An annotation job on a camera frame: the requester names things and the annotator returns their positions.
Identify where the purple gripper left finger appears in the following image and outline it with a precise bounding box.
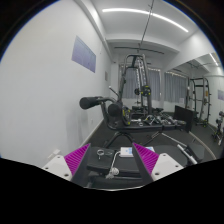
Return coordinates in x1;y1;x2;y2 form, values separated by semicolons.
42;143;92;188

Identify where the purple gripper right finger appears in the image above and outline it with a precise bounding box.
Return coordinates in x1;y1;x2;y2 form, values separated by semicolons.
131;142;185;186

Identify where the white charger block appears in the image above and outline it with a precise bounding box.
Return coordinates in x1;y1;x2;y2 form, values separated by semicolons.
120;147;133;158

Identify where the black padded bench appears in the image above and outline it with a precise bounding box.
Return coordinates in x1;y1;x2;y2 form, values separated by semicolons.
85;145;206;190

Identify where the black multi-gym machine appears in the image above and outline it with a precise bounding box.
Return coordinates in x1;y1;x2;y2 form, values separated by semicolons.
79;54;186;148

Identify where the black power rack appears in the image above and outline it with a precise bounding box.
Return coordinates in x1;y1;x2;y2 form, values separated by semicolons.
187;77;211;127

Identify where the ceiling light strip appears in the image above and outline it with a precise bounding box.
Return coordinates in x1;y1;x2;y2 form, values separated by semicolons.
101;7;190;34

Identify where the white charging cable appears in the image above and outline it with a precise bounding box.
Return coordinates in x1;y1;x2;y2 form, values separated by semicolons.
105;150;123;180

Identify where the wall poster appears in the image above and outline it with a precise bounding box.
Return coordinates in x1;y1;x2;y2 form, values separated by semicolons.
72;36;96;72

